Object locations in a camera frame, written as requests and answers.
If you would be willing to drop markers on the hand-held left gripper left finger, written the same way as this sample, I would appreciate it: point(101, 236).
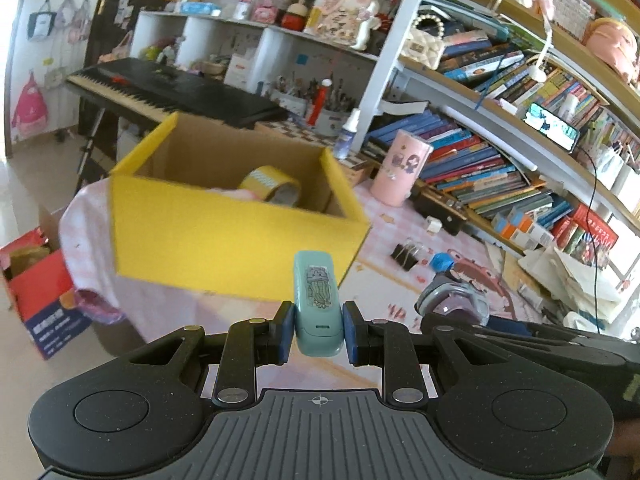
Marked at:
point(287, 332)

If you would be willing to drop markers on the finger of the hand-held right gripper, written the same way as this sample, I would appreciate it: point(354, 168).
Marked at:
point(550, 337)

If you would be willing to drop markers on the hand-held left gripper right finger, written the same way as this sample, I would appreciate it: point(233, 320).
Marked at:
point(350, 335)

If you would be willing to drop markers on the teal stapler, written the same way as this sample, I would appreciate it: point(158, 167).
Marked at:
point(317, 305)

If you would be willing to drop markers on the black binder clip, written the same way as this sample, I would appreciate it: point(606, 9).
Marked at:
point(406, 256)

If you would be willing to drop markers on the grey blue correction tape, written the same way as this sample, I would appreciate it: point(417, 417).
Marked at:
point(450, 300)

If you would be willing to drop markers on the yellow cardboard box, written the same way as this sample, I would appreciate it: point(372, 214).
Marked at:
point(225, 245)

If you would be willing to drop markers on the small blue plastic cap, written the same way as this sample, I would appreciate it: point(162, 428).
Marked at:
point(442, 263)

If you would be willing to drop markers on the white charger cube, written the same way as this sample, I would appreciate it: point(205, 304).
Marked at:
point(434, 225)

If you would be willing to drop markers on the yellow tape roll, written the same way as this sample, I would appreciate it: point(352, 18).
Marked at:
point(265, 185)

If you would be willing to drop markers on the desktop with pink printed cloth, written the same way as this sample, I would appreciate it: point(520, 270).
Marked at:
point(382, 282)

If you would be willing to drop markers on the stack of papers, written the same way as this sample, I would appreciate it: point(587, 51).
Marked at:
point(575, 280)

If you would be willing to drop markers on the orange white box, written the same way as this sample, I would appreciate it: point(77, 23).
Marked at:
point(537, 235)
point(515, 222)

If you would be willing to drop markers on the red gift box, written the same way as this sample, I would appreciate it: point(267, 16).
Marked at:
point(592, 235)

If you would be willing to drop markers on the black wooden box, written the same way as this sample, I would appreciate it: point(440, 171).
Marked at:
point(442, 210)

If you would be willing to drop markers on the pink cylindrical container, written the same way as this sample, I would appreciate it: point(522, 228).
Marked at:
point(400, 170)

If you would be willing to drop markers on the purple plastic bag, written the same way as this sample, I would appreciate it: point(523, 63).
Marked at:
point(100, 307)

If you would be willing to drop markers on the row of books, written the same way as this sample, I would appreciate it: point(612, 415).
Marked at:
point(465, 160)

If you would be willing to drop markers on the clear spray bottle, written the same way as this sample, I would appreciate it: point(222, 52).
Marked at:
point(346, 137)

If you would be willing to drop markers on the wooden chessboard box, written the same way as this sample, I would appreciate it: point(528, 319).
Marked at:
point(300, 132)

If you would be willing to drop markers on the smartphone with lit screen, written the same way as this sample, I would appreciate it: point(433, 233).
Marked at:
point(550, 127)

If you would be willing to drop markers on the pen holder with pens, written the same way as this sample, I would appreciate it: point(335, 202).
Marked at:
point(330, 115)

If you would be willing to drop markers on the red white bottle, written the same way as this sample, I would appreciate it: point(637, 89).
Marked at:
point(319, 105)

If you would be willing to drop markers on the red cardboard box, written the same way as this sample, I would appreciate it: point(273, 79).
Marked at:
point(45, 300)

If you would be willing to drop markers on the black electric piano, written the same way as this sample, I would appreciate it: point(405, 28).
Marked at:
point(175, 90)

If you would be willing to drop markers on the white desk bookshelf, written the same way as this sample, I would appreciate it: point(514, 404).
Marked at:
point(395, 50)

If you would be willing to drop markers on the pink plush head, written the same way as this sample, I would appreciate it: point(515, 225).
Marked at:
point(612, 47)

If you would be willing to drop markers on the white quilted handbag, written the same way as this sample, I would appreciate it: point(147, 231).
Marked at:
point(422, 45)

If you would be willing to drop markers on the white storage shelf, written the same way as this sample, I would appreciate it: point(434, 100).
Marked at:
point(225, 40)

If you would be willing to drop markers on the floral fabric bag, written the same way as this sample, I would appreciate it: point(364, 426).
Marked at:
point(345, 20)

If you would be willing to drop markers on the red round doll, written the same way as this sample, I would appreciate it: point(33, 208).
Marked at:
point(294, 17)

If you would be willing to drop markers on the pink toy figure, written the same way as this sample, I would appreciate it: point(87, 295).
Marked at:
point(265, 12)

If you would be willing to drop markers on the white plastic bottle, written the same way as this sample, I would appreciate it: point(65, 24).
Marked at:
point(246, 2)

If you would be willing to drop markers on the blue tissue pack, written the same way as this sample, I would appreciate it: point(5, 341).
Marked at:
point(200, 8)

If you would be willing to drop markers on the pink backpack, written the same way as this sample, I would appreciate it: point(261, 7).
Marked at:
point(29, 110)

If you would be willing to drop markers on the dark door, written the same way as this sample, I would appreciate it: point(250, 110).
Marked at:
point(125, 5)

